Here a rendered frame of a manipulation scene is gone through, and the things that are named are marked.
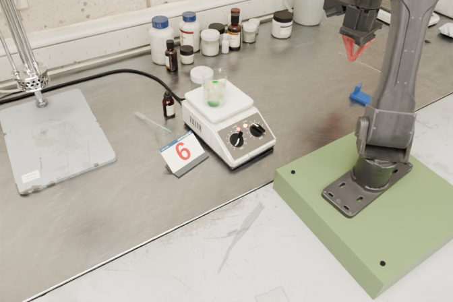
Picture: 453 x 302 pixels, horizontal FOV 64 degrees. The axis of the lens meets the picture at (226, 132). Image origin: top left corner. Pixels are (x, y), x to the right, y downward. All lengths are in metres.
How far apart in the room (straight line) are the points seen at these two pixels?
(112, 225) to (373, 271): 0.46
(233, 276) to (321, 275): 0.15
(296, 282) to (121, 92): 0.66
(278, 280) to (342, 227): 0.14
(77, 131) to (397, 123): 0.68
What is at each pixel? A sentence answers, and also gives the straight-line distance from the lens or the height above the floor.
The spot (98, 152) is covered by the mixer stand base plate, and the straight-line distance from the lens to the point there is 0.85.
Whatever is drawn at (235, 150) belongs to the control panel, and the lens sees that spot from 0.77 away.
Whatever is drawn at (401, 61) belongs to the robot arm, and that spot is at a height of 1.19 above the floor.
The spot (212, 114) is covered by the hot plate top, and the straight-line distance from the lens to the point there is 0.78.
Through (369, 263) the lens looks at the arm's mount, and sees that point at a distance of 0.65.
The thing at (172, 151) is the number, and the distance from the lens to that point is 0.79.
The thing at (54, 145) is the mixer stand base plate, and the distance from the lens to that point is 0.89.
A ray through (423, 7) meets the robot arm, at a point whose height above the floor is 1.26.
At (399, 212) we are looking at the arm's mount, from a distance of 0.73.
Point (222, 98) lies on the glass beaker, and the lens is 0.79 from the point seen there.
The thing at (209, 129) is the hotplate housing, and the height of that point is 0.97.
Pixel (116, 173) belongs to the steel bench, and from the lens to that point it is 0.81.
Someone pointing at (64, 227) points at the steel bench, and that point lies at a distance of 0.75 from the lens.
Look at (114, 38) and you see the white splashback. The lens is 1.15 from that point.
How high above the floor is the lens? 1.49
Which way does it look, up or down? 42 degrees down
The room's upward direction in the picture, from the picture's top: 2 degrees clockwise
